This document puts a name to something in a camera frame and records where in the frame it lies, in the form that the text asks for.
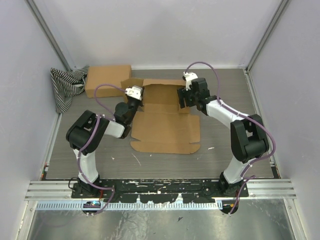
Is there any brown cardboard box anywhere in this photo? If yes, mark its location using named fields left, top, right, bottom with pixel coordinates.
left=85, top=65, right=132, bottom=98

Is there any left aluminium corner post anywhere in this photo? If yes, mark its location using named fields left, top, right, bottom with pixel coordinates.
left=25, top=0, right=77, bottom=71

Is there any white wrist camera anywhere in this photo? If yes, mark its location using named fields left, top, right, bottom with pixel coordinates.
left=183, top=71, right=198, bottom=91
left=125, top=85, right=144, bottom=101

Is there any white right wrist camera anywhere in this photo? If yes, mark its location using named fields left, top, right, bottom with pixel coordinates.
left=183, top=71, right=198, bottom=91

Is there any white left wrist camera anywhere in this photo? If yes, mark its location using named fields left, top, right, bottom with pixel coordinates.
left=125, top=85, right=144, bottom=101

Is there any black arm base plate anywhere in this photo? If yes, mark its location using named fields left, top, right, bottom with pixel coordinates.
left=69, top=178, right=242, bottom=204

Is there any aluminium front rail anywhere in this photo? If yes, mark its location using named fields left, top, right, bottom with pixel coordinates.
left=25, top=178, right=296, bottom=203

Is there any aluminium corner post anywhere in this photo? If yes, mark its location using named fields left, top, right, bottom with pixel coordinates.
left=25, top=0, right=77, bottom=71
left=245, top=0, right=291, bottom=74

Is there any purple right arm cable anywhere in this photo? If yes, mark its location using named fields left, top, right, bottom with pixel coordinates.
left=186, top=61, right=277, bottom=217

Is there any slotted grey cable duct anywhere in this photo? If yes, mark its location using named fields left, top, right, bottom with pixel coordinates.
left=35, top=200, right=223, bottom=211

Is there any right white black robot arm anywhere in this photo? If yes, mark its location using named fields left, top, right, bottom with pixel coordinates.
left=177, top=72, right=270, bottom=198

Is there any black white striped cloth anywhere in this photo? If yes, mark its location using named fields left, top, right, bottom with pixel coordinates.
left=50, top=65, right=90, bottom=114

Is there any right aluminium corner post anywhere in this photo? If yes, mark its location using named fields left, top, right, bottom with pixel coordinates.
left=245, top=0, right=291, bottom=74

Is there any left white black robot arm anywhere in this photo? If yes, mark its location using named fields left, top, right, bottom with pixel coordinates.
left=66, top=96, right=143, bottom=199

